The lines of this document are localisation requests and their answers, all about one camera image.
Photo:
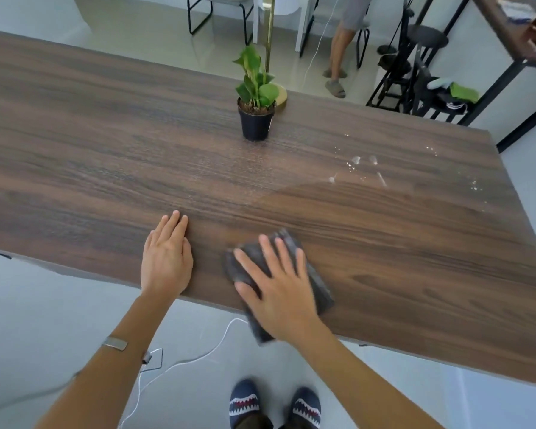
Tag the green plant in black pot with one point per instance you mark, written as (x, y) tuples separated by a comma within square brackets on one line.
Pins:
[(255, 120)]

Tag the spilled water drops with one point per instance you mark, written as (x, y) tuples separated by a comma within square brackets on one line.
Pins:
[(362, 165)]

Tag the silver forearm sensor band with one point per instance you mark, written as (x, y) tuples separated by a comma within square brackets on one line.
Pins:
[(115, 343)]

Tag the pale blue cloth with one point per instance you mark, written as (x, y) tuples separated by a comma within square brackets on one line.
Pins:
[(438, 83)]

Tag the person's right thumb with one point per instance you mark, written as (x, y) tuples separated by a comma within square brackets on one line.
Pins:
[(246, 291)]

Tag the small grey clip device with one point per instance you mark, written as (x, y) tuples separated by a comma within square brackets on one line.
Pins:
[(146, 356)]

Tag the black frame chair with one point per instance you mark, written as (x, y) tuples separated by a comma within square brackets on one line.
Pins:
[(196, 13)]

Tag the white papers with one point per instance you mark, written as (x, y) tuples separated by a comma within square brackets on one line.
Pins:
[(516, 8)]

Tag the person's left shark-print shoe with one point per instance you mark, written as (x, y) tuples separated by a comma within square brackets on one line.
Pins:
[(244, 402)]

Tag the black chair with clothes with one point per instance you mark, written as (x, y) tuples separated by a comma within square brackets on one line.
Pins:
[(422, 100)]

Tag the wooden desk with black frame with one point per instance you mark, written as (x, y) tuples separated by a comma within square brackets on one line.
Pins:
[(518, 49)]

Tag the person's left forearm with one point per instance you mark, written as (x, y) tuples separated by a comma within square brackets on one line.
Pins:
[(111, 366)]

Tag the person's left middle finger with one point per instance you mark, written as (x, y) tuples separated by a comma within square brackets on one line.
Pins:
[(173, 227)]

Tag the person's right little finger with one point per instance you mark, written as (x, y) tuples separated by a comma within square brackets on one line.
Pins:
[(302, 265)]

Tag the person's left little finger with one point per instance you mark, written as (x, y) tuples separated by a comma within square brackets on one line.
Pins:
[(149, 245)]

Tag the black round stool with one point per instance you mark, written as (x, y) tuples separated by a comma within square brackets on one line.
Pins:
[(426, 37)]

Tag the black metal rack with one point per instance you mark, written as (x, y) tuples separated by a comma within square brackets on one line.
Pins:
[(391, 84)]

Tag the person's left thumb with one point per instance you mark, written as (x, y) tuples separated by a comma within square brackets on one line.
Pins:
[(189, 259)]

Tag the person's right forearm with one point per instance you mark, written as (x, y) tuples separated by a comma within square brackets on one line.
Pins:
[(362, 384)]

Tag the green cloth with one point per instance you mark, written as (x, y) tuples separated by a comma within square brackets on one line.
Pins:
[(464, 92)]

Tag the person's shark-print shoe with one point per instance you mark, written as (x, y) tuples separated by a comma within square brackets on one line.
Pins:
[(305, 408), (244, 402)]

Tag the grey cleaning cloth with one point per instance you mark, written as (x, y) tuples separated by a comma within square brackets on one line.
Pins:
[(324, 292)]

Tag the person's right hand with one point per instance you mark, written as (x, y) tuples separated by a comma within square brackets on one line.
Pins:
[(283, 299)]

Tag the person's right middle finger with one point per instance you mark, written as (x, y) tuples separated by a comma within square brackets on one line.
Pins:
[(270, 256)]

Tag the person's right shark-print shoe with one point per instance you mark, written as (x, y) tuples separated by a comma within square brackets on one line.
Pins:
[(305, 408)]

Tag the person's left hand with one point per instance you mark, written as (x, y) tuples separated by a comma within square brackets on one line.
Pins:
[(166, 268)]

